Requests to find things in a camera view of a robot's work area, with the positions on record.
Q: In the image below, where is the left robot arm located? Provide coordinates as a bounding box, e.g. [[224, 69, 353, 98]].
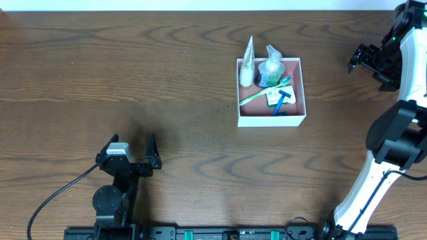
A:
[[92, 134, 162, 227]]

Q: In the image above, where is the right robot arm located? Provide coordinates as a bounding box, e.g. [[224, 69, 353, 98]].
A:
[[318, 1, 426, 239]]

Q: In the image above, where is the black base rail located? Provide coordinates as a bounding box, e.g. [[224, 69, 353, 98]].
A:
[[63, 225, 399, 240]]

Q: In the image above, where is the white box pink interior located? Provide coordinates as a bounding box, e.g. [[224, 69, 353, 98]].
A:
[[237, 58, 307, 127]]

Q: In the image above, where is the clear soap pump bottle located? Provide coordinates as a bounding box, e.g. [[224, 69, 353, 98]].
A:
[[256, 45, 286, 88]]

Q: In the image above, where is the black cable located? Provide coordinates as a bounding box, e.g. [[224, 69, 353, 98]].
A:
[[343, 169, 427, 239], [26, 163, 100, 240]]

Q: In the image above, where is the white lotion tube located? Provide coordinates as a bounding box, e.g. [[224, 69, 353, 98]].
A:
[[239, 37, 255, 87]]

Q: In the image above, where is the green white toothbrush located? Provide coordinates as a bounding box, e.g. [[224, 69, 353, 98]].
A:
[[239, 76, 292, 106]]

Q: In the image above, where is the green soap bar box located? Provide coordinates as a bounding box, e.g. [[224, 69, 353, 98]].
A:
[[266, 85, 296, 107]]

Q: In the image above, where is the blue disposable razor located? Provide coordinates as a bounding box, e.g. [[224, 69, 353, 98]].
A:
[[272, 90, 292, 116]]

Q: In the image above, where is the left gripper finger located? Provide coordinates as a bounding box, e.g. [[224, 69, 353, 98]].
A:
[[105, 133, 119, 149], [145, 134, 162, 169]]

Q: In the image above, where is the left black cable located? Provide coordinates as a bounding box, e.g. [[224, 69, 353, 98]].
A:
[[26, 163, 100, 240]]

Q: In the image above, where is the right black cable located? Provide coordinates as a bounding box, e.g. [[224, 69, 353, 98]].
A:
[[343, 169, 427, 239]]

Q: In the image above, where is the green red toothpaste tube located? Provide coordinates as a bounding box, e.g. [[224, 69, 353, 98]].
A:
[[277, 111, 289, 116]]

